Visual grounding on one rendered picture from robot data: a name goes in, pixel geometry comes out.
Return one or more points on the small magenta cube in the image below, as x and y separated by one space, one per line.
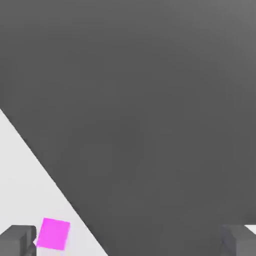
53 234

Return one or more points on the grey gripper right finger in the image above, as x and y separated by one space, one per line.
240 242

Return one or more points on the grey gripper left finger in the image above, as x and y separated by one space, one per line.
16 240

